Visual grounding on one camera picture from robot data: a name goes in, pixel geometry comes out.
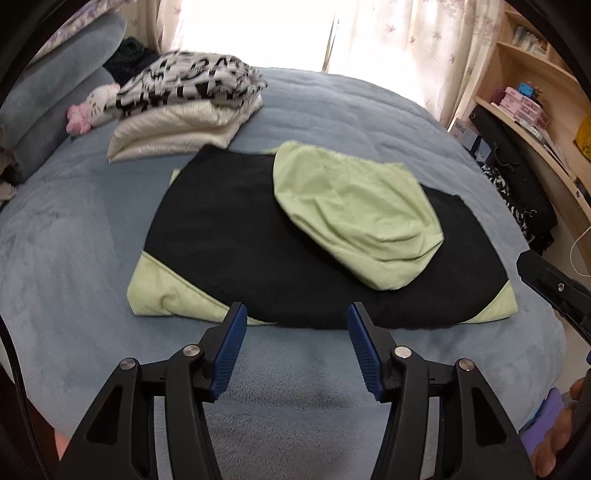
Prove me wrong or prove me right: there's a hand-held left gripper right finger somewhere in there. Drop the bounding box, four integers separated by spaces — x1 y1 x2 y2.
346 302 536 480

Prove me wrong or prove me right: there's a beige cloth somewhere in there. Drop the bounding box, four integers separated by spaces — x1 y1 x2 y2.
0 148 24 204

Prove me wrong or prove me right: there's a cream folded cloth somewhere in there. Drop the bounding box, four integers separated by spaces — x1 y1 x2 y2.
107 95 264 163

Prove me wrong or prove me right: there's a white cable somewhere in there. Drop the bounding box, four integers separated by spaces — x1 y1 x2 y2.
569 231 591 274

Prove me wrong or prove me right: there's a large blue-grey pillow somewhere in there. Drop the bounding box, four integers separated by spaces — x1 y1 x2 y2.
0 14 127 139

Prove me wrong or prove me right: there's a purple floral quilt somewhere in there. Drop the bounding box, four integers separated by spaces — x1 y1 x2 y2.
28 0 139 65

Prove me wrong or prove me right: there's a person's right hand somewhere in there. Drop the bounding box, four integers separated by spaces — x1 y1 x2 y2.
531 377 587 477

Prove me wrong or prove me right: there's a row of books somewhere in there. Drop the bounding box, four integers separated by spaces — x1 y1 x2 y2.
512 27 551 59

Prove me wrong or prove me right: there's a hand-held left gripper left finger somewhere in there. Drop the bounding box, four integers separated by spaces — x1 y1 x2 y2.
58 302 249 480

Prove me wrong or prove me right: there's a black and white printed blanket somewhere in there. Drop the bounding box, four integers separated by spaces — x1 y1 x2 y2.
104 51 269 123

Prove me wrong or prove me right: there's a blue and white box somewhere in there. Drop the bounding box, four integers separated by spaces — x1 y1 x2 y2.
448 117 495 163

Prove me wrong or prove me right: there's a white and pink plush toy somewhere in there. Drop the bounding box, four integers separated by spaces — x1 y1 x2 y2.
66 84 122 136

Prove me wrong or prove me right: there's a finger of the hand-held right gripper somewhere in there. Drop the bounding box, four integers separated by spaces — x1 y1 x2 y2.
516 251 591 345

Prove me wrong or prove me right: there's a small blue-grey pillow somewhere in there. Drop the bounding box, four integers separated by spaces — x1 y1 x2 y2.
14 65 114 180

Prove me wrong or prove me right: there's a wooden bookshelf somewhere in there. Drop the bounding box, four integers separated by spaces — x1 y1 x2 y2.
475 9 591 114

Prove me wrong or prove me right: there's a stack of pink boxes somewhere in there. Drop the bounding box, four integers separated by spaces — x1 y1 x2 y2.
501 86 543 127

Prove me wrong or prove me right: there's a black bag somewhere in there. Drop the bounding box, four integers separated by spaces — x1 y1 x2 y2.
468 107 559 256

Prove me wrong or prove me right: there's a blue-grey bed cover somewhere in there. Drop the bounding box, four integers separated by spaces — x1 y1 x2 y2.
0 67 570 480

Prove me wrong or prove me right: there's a green and black hooded jacket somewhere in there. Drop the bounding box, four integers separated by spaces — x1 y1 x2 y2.
126 141 517 331

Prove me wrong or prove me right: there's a yellow bag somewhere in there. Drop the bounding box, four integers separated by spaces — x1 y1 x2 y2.
573 121 591 162

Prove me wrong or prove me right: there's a dark knitted cloth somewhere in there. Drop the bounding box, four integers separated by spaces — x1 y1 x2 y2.
102 38 160 84

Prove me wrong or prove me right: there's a floral sheer curtain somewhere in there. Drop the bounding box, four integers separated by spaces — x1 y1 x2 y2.
134 0 509 131

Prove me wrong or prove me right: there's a purple cloth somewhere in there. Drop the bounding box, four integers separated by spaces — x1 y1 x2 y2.
519 388 565 459

